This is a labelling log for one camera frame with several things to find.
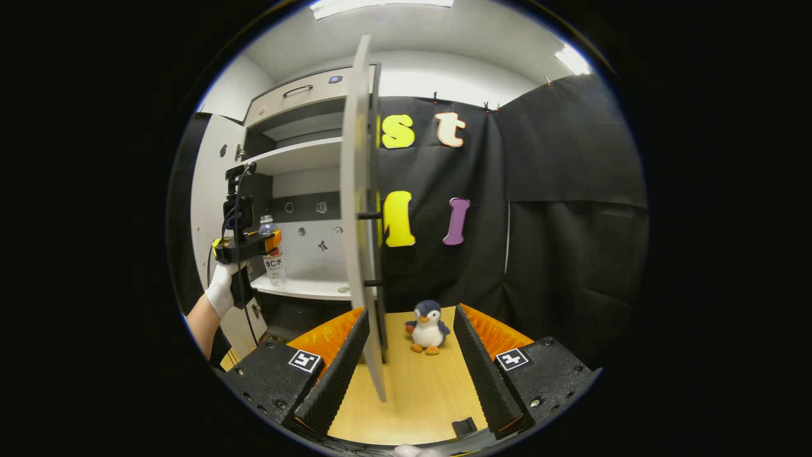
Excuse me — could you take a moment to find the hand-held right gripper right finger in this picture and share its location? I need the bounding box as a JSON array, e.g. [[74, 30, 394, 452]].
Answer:
[[453, 303, 602, 440]]

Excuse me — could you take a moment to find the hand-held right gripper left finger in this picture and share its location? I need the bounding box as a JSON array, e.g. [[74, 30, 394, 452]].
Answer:
[[219, 307, 370, 440]]

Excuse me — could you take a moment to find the clear plastic bottle red label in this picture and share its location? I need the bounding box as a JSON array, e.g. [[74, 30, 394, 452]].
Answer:
[[259, 215, 287, 287]]

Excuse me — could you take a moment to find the white cabinet shelf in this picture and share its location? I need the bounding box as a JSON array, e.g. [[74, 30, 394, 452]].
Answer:
[[244, 136, 343, 176], [251, 272, 353, 301]]

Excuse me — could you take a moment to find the white cabinet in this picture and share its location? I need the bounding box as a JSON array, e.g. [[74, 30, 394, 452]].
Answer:
[[243, 63, 381, 343]]

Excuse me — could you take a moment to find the white cabinet drawer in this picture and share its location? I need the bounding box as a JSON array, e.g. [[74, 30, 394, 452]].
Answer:
[[244, 65, 375, 128]]

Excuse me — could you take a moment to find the penguin plush toy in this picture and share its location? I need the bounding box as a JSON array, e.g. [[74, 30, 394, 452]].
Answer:
[[405, 300, 451, 356]]

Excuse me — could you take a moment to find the black backdrop cloth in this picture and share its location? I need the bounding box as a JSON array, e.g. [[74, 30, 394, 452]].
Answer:
[[166, 73, 649, 369]]

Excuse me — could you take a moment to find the large ceiling light panel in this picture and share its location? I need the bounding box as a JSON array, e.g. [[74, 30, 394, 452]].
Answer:
[[310, 0, 454, 20]]

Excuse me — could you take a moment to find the small ceiling light panel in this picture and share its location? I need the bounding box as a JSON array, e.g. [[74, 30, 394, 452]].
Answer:
[[554, 44, 592, 76]]

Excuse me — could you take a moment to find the black right door handle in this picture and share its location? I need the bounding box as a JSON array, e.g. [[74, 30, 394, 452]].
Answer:
[[357, 209, 386, 289]]

